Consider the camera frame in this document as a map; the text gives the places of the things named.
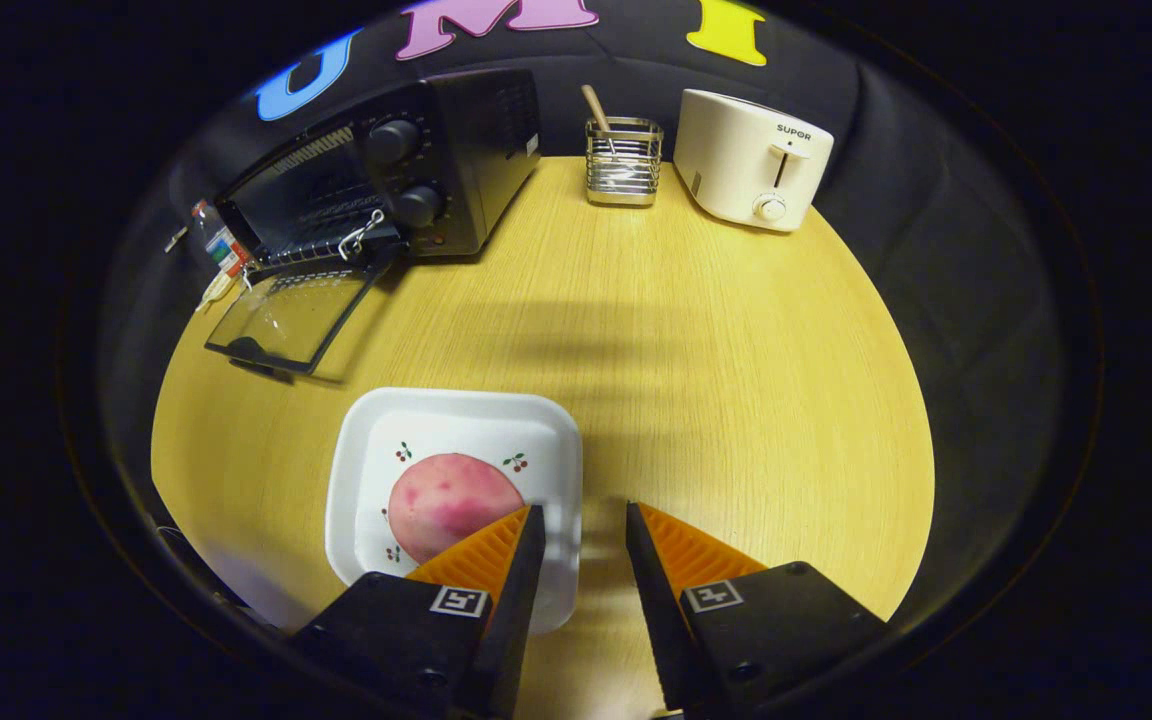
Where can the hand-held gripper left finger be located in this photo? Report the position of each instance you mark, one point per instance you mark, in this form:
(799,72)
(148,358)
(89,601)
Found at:
(521,590)

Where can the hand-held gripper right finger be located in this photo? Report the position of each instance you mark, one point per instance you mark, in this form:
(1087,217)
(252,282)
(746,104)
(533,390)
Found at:
(651,600)

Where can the pink round bun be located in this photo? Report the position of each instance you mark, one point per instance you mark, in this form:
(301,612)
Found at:
(446,500)

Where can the white square plate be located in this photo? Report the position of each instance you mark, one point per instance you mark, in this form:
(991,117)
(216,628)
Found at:
(456,420)

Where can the black toaster oven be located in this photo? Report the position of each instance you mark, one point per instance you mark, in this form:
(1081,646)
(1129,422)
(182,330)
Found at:
(476,150)

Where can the white toaster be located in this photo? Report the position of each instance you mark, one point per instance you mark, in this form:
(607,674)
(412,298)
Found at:
(736,160)

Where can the colourful labelled packet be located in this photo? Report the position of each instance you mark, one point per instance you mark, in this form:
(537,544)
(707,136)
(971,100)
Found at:
(221,245)

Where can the wooden spoon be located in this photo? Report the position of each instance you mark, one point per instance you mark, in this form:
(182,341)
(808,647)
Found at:
(596,105)

